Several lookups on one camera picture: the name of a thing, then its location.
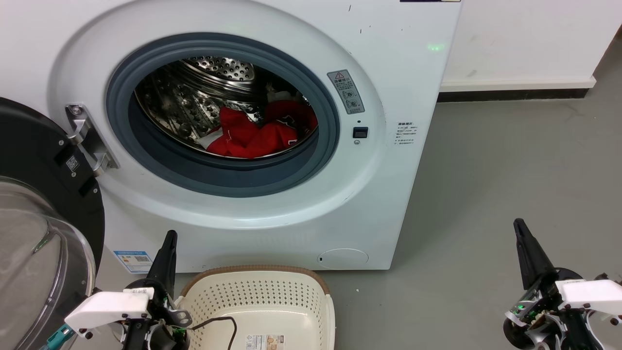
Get blue energy label sticker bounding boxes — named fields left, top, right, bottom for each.
left=113, top=250, right=153, bottom=274

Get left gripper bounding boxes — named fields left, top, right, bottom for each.
left=119, top=230, right=192, bottom=350

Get white wall baseboard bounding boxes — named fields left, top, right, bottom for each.
left=440, top=75, right=597, bottom=93

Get metal door hinge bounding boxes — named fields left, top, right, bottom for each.
left=66, top=104, right=120, bottom=176

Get grey warning label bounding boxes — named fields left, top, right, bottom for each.
left=327, top=70, right=365, bottom=115

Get cream plastic laundry basket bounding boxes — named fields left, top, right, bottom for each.
left=175, top=265, right=336, bottom=350

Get thin black cable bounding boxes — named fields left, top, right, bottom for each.
left=187, top=316, right=238, bottom=350

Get white front-load washing machine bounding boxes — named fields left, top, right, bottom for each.
left=0, top=0, right=463, bottom=273

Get teal left cable connector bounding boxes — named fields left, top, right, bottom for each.
left=41, top=325, right=73, bottom=350

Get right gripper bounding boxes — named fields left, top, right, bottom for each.
left=503, top=219, right=608, bottom=350

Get small printed text label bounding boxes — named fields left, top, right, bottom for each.
left=395, top=122, right=417, bottom=146

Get red jersey garment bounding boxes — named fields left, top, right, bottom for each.
left=202, top=87, right=319, bottom=159

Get printed paper product label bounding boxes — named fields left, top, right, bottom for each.
left=244, top=333, right=285, bottom=350

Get grey rubber door gasket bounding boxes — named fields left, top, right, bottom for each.
left=105, top=33, right=340, bottom=198

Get washing machine door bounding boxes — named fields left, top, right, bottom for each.
left=0, top=97, right=106, bottom=350

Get round filter cover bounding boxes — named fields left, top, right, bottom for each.
left=317, top=248, right=369, bottom=269

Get stainless steel washing machine drum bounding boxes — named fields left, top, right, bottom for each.
left=135, top=56, right=319, bottom=159

